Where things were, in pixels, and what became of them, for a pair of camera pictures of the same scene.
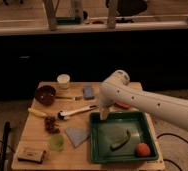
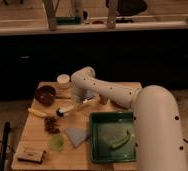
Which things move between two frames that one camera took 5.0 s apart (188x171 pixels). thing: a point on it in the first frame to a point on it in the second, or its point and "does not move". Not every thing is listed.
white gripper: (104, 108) to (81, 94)
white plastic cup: (63, 81) does not move
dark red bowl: (45, 94) does not move
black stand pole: (4, 145) does not move
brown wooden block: (31, 154) does not move
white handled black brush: (62, 115) to (60, 112)
